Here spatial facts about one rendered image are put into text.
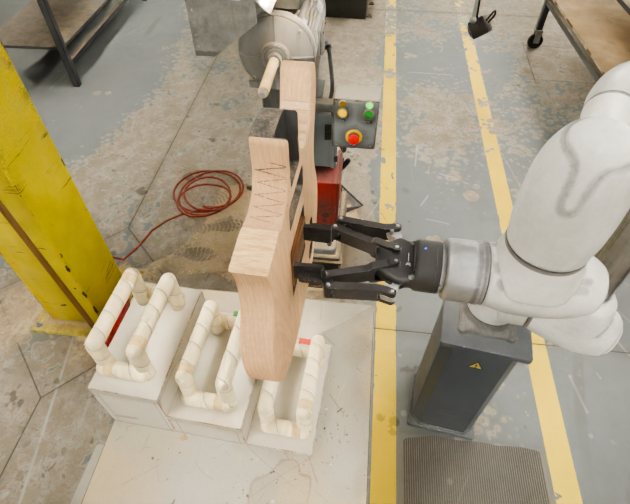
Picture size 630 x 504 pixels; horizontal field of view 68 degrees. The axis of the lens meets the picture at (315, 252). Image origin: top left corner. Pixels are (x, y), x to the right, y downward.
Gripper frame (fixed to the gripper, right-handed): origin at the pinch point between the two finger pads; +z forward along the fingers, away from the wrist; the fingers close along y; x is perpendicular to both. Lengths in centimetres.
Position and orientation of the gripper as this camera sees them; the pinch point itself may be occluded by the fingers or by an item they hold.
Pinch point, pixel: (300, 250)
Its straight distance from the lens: 68.6
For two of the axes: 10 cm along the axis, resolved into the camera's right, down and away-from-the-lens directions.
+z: -9.8, -1.2, 1.2
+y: 1.7, -7.5, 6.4
